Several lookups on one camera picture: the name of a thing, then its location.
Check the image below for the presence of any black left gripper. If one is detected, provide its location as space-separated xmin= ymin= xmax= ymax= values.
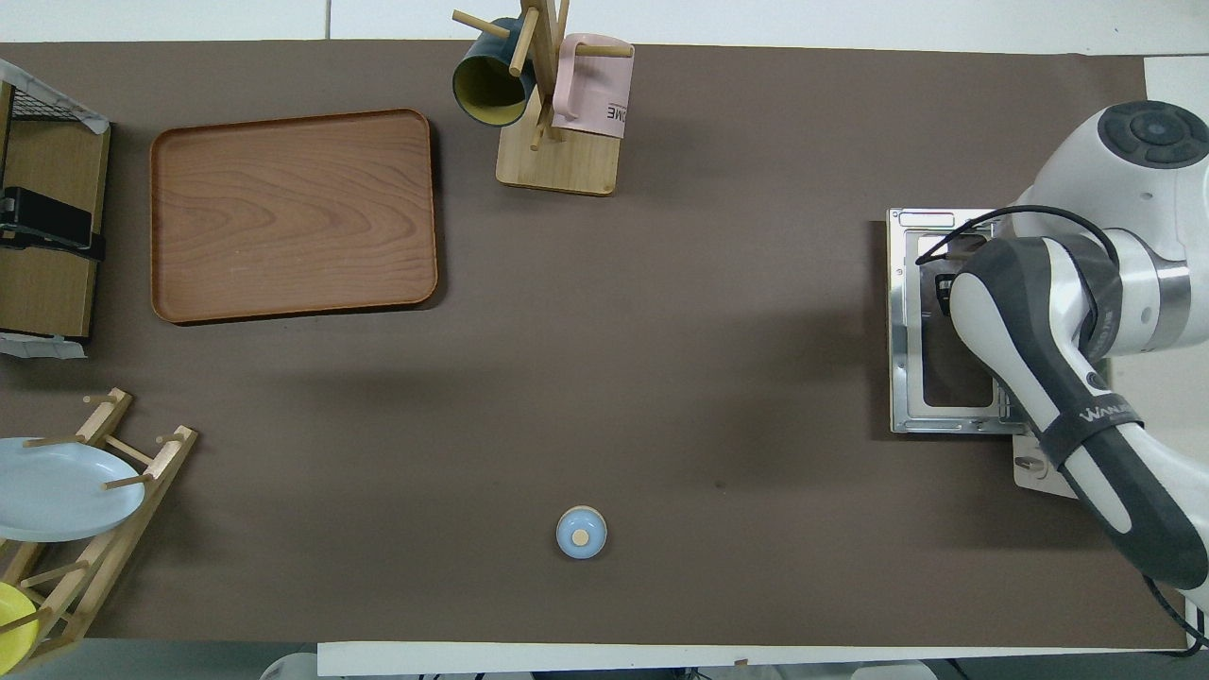
xmin=0 ymin=187 xmax=106 ymax=264

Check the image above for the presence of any thin black cable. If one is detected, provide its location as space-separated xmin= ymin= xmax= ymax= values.
xmin=1143 ymin=571 xmax=1209 ymax=657

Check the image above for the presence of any wooden mug tree stand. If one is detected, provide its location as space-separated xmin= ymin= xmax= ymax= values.
xmin=451 ymin=0 xmax=634 ymax=197

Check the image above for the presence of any wooden shelf box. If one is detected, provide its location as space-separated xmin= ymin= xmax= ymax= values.
xmin=0 ymin=80 xmax=111 ymax=341

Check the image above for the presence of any black wire basket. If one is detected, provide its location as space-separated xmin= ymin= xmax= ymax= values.
xmin=0 ymin=59 xmax=107 ymax=124

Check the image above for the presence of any brown table mat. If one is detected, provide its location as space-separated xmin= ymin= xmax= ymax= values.
xmin=0 ymin=41 xmax=1191 ymax=653

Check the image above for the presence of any white crumpled paper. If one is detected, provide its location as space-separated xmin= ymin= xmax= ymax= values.
xmin=0 ymin=332 xmax=88 ymax=361

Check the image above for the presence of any brown wooden tray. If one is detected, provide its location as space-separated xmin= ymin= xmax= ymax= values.
xmin=149 ymin=108 xmax=440 ymax=326

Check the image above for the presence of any pink mug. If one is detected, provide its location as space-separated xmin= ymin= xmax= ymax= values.
xmin=551 ymin=33 xmax=636 ymax=140

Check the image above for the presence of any dark blue mug yellow inside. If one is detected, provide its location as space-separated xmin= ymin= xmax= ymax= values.
xmin=451 ymin=17 xmax=537 ymax=128

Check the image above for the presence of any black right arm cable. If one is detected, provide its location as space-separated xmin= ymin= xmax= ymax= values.
xmin=914 ymin=203 xmax=1120 ymax=284

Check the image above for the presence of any wooden plate rack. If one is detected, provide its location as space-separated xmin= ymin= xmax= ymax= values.
xmin=0 ymin=387 xmax=199 ymax=662

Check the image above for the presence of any yellow plate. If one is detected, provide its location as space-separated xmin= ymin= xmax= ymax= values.
xmin=0 ymin=581 xmax=41 ymax=667

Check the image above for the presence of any light blue plate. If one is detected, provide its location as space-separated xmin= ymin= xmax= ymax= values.
xmin=0 ymin=436 xmax=147 ymax=543

